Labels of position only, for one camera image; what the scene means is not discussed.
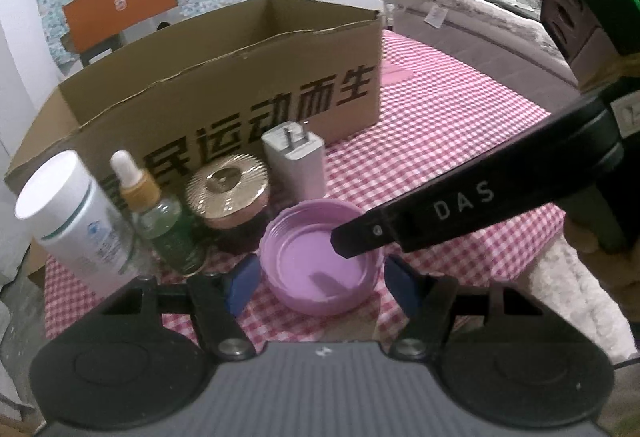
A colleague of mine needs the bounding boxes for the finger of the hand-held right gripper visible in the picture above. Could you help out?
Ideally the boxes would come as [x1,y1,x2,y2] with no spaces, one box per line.
[331,209,401,259]

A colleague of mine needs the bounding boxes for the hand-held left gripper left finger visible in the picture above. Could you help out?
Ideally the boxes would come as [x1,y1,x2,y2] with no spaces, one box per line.
[97,254,262,362]

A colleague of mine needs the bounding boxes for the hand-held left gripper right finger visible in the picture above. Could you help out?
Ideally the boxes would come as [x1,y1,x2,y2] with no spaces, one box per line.
[385,254,546,362]

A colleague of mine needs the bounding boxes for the purple plastic lid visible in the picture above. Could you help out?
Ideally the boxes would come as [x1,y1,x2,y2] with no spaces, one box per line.
[258,198,385,316]

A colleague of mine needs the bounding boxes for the green dropper bottle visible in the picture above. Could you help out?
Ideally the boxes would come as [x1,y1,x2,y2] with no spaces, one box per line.
[110,149,208,277]

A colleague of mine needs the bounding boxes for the white charger plug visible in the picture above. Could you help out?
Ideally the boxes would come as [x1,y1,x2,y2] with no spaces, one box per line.
[261,119,328,200]

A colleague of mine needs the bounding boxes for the gold-lid cream jar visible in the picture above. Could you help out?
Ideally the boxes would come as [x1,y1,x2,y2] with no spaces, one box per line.
[185,154,273,253]

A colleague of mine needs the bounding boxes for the white pill bottle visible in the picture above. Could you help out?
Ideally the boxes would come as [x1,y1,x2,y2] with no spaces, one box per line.
[15,149,151,298]

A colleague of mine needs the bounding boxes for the brown cardboard box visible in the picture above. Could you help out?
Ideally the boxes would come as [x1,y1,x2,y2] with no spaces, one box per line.
[4,0,383,243]

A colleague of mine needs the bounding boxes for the person's right hand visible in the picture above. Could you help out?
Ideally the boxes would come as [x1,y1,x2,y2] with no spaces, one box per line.
[565,217,640,313]

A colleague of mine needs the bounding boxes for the pink checked tablecloth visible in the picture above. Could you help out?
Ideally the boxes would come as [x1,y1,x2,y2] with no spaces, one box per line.
[42,29,568,353]

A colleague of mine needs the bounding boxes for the white fluffy rug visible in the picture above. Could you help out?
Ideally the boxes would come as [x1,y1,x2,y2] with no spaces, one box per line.
[537,242,636,360]

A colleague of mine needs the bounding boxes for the orange cardboard box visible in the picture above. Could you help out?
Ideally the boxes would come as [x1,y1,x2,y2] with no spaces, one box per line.
[62,0,179,52]

